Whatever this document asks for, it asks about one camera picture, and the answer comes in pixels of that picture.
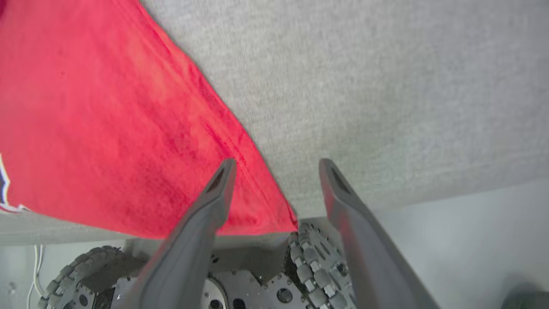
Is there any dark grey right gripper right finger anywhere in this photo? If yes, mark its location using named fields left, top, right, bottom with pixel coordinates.
left=319, top=158, right=440, bottom=309

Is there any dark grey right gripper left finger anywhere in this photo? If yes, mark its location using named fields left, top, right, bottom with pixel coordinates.
left=124, top=158, right=238, bottom=309

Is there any red white basketball jersey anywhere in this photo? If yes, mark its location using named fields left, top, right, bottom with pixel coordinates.
left=0, top=0, right=299, bottom=239

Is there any grey roller omni wheel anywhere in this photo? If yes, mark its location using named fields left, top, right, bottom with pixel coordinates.
left=287, top=221, right=359, bottom=309
left=38, top=245, right=138, bottom=309

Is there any thin white cable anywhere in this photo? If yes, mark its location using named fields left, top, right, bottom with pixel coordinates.
left=27, top=245, right=45, bottom=309

